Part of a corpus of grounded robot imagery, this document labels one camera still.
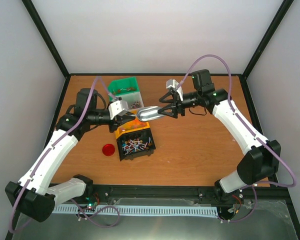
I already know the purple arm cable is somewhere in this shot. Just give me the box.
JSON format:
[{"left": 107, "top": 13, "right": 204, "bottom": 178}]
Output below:
[
  {"left": 174, "top": 54, "right": 298, "bottom": 224},
  {"left": 7, "top": 75, "right": 122, "bottom": 235}
]

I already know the green candy bin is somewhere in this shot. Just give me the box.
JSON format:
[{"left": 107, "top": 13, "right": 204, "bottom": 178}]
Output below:
[{"left": 107, "top": 76, "right": 140, "bottom": 96}]

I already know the black enclosure frame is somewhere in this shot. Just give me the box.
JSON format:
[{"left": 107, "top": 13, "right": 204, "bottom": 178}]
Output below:
[{"left": 12, "top": 0, "right": 300, "bottom": 240}]

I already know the yellow candy bin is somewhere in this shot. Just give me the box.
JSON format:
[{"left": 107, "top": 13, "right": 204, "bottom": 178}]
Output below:
[{"left": 114, "top": 119, "right": 150, "bottom": 139}]

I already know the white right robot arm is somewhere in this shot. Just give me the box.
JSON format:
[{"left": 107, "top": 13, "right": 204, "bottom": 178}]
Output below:
[{"left": 158, "top": 69, "right": 281, "bottom": 203}]

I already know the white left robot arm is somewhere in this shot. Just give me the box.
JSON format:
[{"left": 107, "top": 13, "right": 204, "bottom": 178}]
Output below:
[{"left": 5, "top": 88, "right": 135, "bottom": 223}]

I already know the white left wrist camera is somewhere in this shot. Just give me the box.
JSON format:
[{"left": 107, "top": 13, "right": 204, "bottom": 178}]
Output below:
[{"left": 108, "top": 99, "right": 129, "bottom": 120}]

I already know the red jar lid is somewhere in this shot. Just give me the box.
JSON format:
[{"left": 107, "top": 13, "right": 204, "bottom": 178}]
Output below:
[{"left": 102, "top": 143, "right": 116, "bottom": 157}]

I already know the silver metal scoop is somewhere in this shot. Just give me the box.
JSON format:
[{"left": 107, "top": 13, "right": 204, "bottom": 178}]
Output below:
[{"left": 135, "top": 106, "right": 164, "bottom": 122}]

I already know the light blue cable duct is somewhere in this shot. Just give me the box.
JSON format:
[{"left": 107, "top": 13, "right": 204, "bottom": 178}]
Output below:
[{"left": 51, "top": 204, "right": 220, "bottom": 218}]

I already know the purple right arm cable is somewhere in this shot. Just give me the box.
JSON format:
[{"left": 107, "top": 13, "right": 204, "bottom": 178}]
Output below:
[{"left": 174, "top": 54, "right": 298, "bottom": 224}]

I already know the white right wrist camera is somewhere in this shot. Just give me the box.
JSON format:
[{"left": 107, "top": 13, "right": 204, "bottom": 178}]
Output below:
[{"left": 166, "top": 78, "right": 184, "bottom": 101}]

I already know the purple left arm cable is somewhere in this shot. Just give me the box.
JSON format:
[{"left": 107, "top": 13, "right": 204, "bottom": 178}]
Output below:
[{"left": 7, "top": 75, "right": 122, "bottom": 235}]

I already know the black candy bin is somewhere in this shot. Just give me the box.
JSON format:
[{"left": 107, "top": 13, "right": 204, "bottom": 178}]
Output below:
[{"left": 116, "top": 128, "right": 156, "bottom": 161}]

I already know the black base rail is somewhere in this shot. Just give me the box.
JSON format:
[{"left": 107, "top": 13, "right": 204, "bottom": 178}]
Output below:
[{"left": 93, "top": 184, "right": 292, "bottom": 206}]

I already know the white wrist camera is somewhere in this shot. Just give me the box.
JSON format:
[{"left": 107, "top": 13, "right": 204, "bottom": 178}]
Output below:
[
  {"left": 108, "top": 99, "right": 129, "bottom": 120},
  {"left": 166, "top": 78, "right": 184, "bottom": 101}
]

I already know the white candy bin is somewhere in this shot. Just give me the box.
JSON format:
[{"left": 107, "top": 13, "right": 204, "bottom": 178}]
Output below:
[{"left": 115, "top": 91, "right": 144, "bottom": 110}]

